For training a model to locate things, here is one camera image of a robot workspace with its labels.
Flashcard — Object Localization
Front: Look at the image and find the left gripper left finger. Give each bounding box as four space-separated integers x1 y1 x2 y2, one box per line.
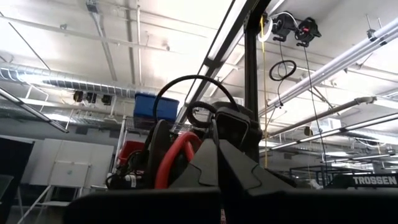
169 138 220 190

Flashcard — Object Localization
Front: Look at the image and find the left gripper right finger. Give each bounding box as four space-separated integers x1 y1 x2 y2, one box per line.
217 138 295 196

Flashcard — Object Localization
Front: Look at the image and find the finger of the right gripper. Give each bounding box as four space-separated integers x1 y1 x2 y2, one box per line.
211 118 219 146

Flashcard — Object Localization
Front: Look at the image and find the red cord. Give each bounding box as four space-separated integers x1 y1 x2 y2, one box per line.
154 131 203 190

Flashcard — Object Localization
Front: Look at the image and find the blue storage bin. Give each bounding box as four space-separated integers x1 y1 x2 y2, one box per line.
133 92 180 123

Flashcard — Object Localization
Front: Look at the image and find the white ceiling pipe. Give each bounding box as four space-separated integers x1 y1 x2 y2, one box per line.
257 17 398 116

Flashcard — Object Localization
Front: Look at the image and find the black partition panel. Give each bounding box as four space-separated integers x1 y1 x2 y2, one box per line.
0 138 34 215

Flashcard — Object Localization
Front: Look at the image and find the yellow hanging cord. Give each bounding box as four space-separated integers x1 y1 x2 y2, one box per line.
259 17 269 169

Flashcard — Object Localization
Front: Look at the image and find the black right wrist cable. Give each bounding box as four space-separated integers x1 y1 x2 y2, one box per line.
152 73 241 129

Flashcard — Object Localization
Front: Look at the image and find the black hanging cable loop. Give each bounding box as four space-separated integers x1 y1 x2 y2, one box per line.
268 59 298 82

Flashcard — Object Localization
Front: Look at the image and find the white hanging cable ring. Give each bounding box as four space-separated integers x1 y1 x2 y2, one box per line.
257 17 274 43

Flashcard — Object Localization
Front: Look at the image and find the black ceiling cord reel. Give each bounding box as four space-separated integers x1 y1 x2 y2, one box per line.
294 17 322 48
271 11 299 42

